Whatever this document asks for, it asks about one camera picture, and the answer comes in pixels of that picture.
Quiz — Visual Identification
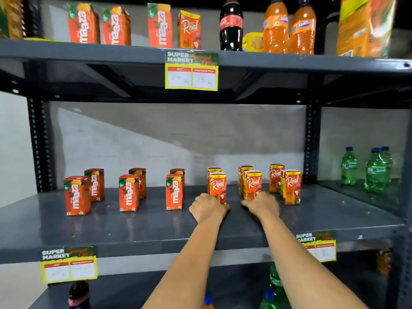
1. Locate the dark cola bottle red label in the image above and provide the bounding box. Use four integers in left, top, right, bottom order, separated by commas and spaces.
219, 0, 244, 51
68, 280, 91, 309

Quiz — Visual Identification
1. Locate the yellow green price label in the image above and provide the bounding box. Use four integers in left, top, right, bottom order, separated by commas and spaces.
296, 231, 337, 263
40, 246, 98, 284
164, 50, 219, 92

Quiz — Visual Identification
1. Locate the person's left forearm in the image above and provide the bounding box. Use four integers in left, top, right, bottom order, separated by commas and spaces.
142, 213, 230, 309

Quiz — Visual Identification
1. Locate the person's right forearm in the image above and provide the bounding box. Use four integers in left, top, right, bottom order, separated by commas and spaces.
257, 209, 369, 309

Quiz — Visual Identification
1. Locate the grey metal shelving rack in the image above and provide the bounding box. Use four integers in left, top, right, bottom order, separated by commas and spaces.
0, 0, 412, 309

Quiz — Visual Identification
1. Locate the yellow-edged orange juice carton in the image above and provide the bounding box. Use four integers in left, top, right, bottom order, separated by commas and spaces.
177, 10, 201, 50

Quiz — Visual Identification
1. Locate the person's left hand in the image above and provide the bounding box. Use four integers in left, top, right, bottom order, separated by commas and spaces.
189, 193, 231, 224

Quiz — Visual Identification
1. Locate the green soda bottle blue cap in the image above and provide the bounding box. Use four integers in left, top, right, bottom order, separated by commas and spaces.
259, 288, 277, 309
269, 262, 288, 303
341, 146, 358, 186
380, 146, 393, 184
364, 147, 387, 194

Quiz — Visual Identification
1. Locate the group of yellow-edged juice cartons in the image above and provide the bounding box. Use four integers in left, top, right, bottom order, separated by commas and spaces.
207, 164, 302, 206

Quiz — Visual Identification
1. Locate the small yellow snack packet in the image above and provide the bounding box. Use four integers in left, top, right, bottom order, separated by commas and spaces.
242, 32, 265, 53

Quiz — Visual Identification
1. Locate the brown orange snack packet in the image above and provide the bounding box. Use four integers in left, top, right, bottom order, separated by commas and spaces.
0, 0, 26, 40

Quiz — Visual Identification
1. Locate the person's right hand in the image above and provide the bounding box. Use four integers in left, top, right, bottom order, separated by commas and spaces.
241, 191, 280, 221

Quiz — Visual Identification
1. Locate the group of orange-red juice cartons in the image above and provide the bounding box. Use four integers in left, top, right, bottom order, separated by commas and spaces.
63, 168, 185, 217

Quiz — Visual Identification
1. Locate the large orange green packet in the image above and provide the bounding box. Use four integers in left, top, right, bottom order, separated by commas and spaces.
336, 0, 398, 58

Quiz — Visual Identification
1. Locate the orange-red juice carton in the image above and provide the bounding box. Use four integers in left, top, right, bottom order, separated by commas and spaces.
101, 5, 132, 46
147, 3, 174, 48
67, 2, 101, 44

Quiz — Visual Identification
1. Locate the orange drink bottle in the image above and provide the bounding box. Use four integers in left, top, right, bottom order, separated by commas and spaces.
376, 249, 394, 276

